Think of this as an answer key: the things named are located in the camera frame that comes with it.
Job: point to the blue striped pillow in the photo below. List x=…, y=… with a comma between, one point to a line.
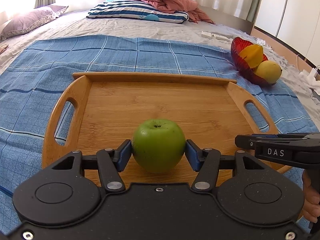
x=137, y=10

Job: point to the red glass fruit bowl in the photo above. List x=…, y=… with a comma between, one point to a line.
x=238, y=44

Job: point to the pink clothes at left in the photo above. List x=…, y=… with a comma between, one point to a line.
x=3, y=48

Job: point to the pink blanket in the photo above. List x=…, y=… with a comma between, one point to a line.
x=189, y=6

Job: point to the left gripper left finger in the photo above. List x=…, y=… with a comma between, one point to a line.
x=109, y=163

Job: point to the blue checked cloth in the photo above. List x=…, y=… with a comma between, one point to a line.
x=32, y=84

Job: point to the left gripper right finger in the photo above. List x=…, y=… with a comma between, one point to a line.
x=207, y=162

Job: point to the orange starfruit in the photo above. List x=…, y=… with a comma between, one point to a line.
x=253, y=55

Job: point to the white box on bed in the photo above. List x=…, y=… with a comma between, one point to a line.
x=210, y=35

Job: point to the white crumpled cloth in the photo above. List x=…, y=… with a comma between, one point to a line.
x=309, y=78

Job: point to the white wardrobe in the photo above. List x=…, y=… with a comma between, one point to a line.
x=293, y=22

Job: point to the purple pillow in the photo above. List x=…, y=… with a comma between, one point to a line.
x=25, y=23

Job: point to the yellow mango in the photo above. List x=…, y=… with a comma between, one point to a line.
x=270, y=71

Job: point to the green apple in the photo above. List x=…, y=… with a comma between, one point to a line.
x=158, y=145

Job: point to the right hand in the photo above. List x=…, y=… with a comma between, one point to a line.
x=311, y=210

